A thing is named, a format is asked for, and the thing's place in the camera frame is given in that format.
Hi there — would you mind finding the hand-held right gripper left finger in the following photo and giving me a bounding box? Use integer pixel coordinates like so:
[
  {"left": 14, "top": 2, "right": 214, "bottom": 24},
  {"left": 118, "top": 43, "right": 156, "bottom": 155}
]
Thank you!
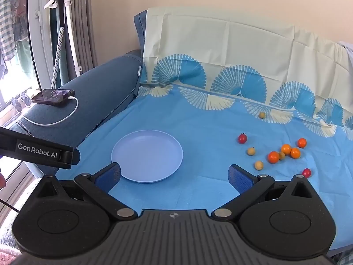
[{"left": 34, "top": 162, "right": 138, "bottom": 223}]

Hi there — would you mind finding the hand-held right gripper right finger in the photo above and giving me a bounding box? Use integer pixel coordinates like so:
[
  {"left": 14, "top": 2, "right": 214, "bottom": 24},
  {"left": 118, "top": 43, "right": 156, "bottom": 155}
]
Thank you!
[{"left": 211, "top": 164, "right": 315, "bottom": 221}]

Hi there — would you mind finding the light blue round plate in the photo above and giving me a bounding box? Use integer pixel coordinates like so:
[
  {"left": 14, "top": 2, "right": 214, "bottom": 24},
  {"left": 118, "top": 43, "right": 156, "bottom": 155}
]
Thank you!
[{"left": 111, "top": 130, "right": 184, "bottom": 184}]

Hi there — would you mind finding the black smartphone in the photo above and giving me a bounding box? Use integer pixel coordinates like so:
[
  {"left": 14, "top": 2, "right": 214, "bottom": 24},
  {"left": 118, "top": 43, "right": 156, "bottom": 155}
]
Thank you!
[{"left": 32, "top": 88, "right": 75, "bottom": 108}]

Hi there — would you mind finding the blue fan-patterned sheet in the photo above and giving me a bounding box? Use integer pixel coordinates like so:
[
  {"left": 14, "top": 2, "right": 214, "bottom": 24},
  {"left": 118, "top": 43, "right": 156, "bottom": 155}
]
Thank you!
[{"left": 55, "top": 7, "right": 353, "bottom": 257}]

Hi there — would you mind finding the white fluffy rug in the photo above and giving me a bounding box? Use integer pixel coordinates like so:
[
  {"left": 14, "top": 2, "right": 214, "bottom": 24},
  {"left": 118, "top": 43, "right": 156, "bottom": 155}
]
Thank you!
[{"left": 0, "top": 168, "right": 38, "bottom": 256}]

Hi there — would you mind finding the blue sofa armrest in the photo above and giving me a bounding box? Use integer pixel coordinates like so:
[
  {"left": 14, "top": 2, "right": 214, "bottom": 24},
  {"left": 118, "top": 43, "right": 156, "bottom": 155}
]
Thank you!
[{"left": 15, "top": 9, "right": 151, "bottom": 177}]

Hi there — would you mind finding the thin black pole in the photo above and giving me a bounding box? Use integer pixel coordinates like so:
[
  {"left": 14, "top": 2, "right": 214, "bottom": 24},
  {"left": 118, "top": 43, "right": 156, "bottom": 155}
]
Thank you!
[{"left": 26, "top": 0, "right": 43, "bottom": 93}]

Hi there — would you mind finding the white steamer stand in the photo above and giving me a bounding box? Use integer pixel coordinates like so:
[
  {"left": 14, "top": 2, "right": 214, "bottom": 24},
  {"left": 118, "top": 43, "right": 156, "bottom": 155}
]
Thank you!
[{"left": 43, "top": 0, "right": 99, "bottom": 78}]

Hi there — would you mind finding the checked hanging shirt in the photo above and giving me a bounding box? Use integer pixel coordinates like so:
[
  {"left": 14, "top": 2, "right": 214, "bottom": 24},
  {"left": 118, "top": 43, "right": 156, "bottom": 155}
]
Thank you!
[{"left": 0, "top": 0, "right": 17, "bottom": 62}]

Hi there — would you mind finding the pale checked cloth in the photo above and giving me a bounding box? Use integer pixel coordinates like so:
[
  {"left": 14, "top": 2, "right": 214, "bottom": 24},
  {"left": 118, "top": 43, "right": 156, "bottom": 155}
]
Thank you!
[{"left": 329, "top": 250, "right": 353, "bottom": 265}]

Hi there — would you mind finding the black garment steamer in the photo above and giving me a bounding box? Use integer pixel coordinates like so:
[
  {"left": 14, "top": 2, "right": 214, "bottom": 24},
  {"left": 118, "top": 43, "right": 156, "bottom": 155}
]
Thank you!
[{"left": 45, "top": 0, "right": 68, "bottom": 89}]

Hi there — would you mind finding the grey curtain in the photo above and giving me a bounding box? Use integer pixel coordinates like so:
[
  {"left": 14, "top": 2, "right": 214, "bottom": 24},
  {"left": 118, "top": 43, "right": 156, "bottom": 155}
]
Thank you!
[{"left": 65, "top": 0, "right": 99, "bottom": 78}]

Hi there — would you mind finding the pale blue cloth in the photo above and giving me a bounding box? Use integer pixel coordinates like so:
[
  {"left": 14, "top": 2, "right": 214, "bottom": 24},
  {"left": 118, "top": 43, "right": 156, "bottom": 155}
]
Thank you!
[{"left": 335, "top": 41, "right": 353, "bottom": 55}]

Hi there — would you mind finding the white charging cable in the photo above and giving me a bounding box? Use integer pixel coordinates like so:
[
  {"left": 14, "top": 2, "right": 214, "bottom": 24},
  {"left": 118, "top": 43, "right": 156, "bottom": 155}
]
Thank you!
[{"left": 22, "top": 96, "right": 79, "bottom": 127}]

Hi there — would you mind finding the thin black cable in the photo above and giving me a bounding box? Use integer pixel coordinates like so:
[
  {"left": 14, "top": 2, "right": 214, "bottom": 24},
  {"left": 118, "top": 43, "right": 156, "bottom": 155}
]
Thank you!
[{"left": 0, "top": 198, "right": 20, "bottom": 214}]

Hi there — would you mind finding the white window frame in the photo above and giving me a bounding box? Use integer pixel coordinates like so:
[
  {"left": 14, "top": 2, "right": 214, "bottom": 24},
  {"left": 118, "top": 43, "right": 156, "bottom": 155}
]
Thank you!
[{"left": 28, "top": 0, "right": 57, "bottom": 90}]

